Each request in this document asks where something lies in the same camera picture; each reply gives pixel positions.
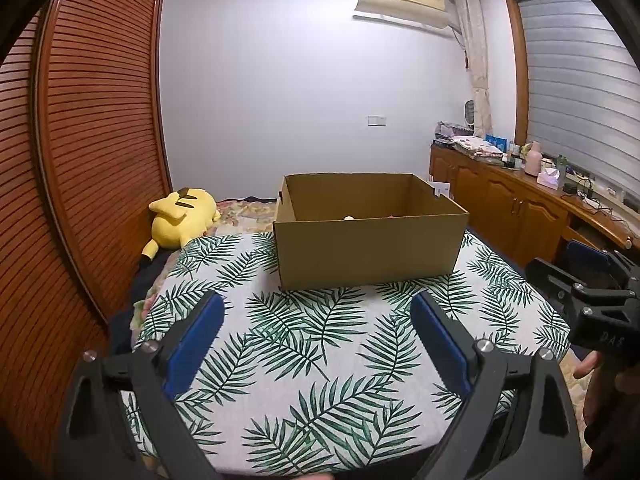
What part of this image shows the wooden window frame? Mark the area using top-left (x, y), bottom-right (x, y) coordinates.
top-left (502, 0), bottom-right (531, 146)

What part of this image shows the yellow plush toy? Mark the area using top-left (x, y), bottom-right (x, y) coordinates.
top-left (140, 186), bottom-right (222, 267)

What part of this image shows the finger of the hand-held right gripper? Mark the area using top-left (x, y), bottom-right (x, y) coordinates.
top-left (525, 257), bottom-right (606, 311)
top-left (567, 240), bottom-right (633, 291)

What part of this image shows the pink bottle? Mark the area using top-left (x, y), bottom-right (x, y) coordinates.
top-left (525, 141), bottom-right (543, 177)

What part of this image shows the floral tied curtain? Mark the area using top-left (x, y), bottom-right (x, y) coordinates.
top-left (452, 0), bottom-right (493, 138)

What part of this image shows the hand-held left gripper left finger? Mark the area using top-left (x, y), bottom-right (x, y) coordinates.
top-left (57, 290), bottom-right (226, 480)

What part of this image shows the leaf print tablecloth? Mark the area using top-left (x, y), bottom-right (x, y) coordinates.
top-left (127, 230), bottom-right (573, 476)

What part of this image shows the wooden louvered wardrobe door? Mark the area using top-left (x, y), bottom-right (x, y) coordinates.
top-left (35, 0), bottom-right (173, 331)
top-left (0, 10), bottom-right (108, 461)

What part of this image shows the person's right hand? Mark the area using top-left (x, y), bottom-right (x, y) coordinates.
top-left (574, 352), bottom-right (640, 461)

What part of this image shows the dark blue blanket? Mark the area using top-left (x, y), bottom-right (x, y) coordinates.
top-left (111, 252), bottom-right (168, 356)

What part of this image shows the brown cardboard box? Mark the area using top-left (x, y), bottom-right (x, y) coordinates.
top-left (272, 172), bottom-right (470, 292)

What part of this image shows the floral blanket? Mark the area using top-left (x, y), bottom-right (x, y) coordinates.
top-left (215, 199), bottom-right (278, 226)

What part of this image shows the purple folded cloth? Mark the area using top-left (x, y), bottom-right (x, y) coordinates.
top-left (435, 121), bottom-right (471, 142)

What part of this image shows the grey window blind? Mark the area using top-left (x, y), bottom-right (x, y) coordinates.
top-left (515, 0), bottom-right (640, 196)

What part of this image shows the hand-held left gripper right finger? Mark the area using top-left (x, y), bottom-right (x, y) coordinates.
top-left (410, 290), bottom-right (586, 480)

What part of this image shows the wooden side cabinet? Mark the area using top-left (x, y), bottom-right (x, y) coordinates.
top-left (430, 144), bottom-right (640, 263)

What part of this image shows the floral folded cloth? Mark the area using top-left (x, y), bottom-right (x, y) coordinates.
top-left (452, 135), bottom-right (506, 162)

